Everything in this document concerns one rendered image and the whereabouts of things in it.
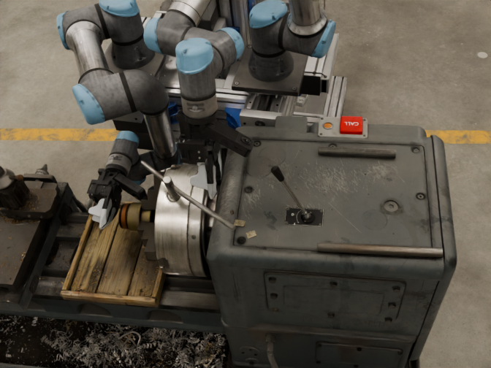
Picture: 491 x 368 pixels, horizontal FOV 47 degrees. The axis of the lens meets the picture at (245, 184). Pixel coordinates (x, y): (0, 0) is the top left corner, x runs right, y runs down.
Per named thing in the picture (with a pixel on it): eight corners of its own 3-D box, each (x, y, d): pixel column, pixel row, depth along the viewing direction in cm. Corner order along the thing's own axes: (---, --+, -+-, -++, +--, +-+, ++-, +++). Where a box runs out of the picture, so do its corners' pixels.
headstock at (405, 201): (421, 206, 184) (444, 121, 154) (432, 345, 155) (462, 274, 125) (242, 196, 193) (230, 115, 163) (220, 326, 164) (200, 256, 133)
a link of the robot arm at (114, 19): (147, 36, 188) (138, 1, 178) (109, 47, 186) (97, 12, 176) (139, 17, 196) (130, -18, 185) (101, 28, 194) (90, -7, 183)
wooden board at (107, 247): (181, 211, 191) (179, 204, 188) (158, 308, 169) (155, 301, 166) (98, 206, 196) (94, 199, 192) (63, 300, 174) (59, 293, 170)
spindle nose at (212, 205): (232, 205, 175) (223, 171, 156) (223, 269, 165) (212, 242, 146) (223, 205, 175) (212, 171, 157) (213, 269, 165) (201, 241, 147)
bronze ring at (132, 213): (153, 195, 163) (123, 193, 164) (145, 221, 157) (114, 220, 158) (160, 214, 170) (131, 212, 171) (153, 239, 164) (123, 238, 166)
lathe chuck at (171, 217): (217, 197, 183) (199, 144, 155) (202, 290, 168) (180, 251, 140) (190, 196, 184) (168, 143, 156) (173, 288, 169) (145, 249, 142)
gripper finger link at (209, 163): (209, 178, 130) (207, 142, 127) (216, 179, 130) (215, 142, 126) (204, 185, 126) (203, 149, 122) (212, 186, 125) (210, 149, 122)
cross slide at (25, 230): (64, 182, 196) (60, 174, 192) (18, 292, 170) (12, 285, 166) (20, 179, 198) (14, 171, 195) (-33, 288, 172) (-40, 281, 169)
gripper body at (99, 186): (93, 209, 173) (104, 179, 180) (120, 210, 172) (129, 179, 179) (85, 193, 167) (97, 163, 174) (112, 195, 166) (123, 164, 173)
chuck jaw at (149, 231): (177, 222, 158) (167, 256, 150) (180, 233, 162) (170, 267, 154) (139, 220, 160) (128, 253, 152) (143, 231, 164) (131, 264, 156)
